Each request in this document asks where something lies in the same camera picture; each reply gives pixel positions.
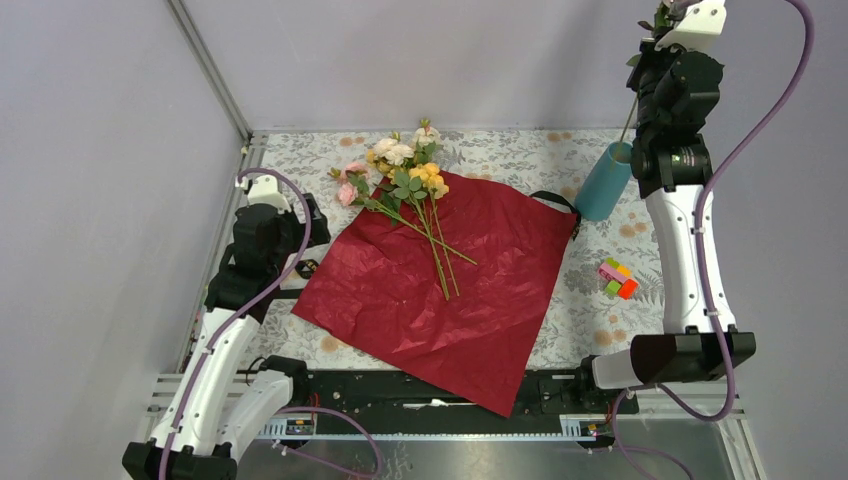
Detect black gold-lettered ribbon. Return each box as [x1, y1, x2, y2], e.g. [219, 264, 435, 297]
[268, 190, 582, 300]

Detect pink rose stem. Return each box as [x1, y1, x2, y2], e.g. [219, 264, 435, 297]
[612, 0, 676, 163]
[328, 163, 476, 265]

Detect cream rose stem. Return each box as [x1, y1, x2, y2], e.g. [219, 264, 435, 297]
[366, 134, 441, 267]

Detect red and brown wrapping paper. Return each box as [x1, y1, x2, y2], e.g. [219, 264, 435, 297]
[293, 174, 578, 417]

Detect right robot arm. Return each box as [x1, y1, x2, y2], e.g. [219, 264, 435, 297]
[573, 39, 756, 412]

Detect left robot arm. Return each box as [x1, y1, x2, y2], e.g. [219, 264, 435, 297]
[122, 193, 330, 479]

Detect teal cylindrical vase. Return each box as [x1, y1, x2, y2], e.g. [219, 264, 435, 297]
[575, 142, 632, 222]

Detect yellow rose stem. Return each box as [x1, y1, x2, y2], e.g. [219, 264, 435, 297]
[406, 162, 460, 300]

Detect colourful block stack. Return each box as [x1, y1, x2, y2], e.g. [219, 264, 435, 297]
[597, 257, 639, 300]

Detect floral patterned table mat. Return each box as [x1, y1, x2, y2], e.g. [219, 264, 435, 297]
[242, 129, 664, 370]

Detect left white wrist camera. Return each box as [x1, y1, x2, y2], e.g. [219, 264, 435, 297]
[235, 174, 292, 213]

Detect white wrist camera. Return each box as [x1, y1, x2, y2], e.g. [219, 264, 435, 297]
[655, 0, 727, 53]
[235, 174, 292, 213]

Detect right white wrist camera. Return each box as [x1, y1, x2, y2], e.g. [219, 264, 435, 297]
[655, 0, 727, 53]

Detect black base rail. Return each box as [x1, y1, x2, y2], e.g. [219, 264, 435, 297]
[289, 369, 639, 438]

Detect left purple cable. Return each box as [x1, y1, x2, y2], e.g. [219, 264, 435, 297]
[157, 168, 387, 480]

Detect purple cable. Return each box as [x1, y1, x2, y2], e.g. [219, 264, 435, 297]
[609, 0, 816, 480]
[157, 168, 387, 480]

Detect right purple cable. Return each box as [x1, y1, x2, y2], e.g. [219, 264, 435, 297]
[609, 0, 816, 480]

